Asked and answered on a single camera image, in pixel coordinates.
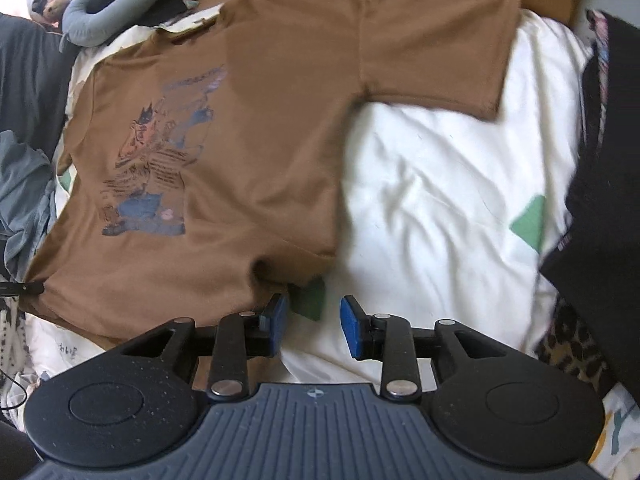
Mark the brown printed t-shirt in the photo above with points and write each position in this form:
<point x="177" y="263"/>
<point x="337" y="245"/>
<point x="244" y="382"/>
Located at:
<point x="260" y="135"/>

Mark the dark grey pillow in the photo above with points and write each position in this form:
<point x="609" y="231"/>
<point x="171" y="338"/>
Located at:
<point x="30" y="75"/>

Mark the grey-blue garment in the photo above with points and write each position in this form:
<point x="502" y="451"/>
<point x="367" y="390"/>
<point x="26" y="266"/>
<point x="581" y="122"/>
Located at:
<point x="20" y="185"/>

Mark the teddy bear plush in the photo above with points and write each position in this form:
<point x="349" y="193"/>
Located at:
<point x="50" y="5"/>

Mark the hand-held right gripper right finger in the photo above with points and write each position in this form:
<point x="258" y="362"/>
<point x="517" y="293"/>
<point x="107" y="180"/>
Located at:
<point x="352" y="330"/>

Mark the black folded garment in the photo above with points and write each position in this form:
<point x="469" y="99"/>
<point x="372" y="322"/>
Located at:
<point x="605" y="185"/>

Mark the grey neck pillow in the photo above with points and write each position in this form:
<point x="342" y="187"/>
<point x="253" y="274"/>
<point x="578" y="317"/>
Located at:
<point x="125" y="0"/>

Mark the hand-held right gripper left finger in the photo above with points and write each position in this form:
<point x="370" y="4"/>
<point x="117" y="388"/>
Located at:
<point x="277" y="322"/>

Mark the black cloth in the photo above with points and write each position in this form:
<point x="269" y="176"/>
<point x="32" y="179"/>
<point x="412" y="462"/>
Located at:
<point x="165" y="10"/>

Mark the cream bear print blanket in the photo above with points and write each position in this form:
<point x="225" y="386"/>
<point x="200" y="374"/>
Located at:
<point x="425" y="185"/>

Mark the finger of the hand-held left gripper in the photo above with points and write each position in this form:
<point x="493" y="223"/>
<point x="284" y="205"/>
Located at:
<point x="22" y="289"/>

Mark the leopard print cloth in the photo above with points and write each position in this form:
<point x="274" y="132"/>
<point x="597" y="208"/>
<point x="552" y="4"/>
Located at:
<point x="570" y="350"/>

